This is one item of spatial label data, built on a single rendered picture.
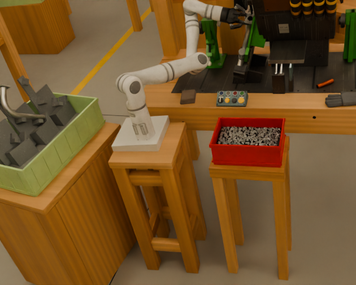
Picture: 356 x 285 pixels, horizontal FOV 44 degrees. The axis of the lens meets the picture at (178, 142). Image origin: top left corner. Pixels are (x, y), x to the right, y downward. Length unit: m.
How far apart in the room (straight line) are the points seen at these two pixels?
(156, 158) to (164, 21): 1.01
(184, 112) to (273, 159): 0.58
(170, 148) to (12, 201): 0.80
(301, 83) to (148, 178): 0.92
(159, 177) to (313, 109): 0.80
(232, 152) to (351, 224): 1.12
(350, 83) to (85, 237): 1.56
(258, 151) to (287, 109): 0.33
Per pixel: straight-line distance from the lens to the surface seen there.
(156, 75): 2.10
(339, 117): 2.22
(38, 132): 2.43
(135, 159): 2.12
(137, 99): 2.03
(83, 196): 2.35
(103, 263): 2.66
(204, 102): 2.32
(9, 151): 2.37
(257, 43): 2.31
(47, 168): 2.24
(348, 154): 3.34
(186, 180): 2.45
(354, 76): 2.44
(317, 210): 2.93
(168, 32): 2.82
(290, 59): 2.13
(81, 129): 2.39
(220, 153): 2.01
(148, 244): 2.55
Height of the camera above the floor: 2.14
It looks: 37 degrees down
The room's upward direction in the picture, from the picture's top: 13 degrees counter-clockwise
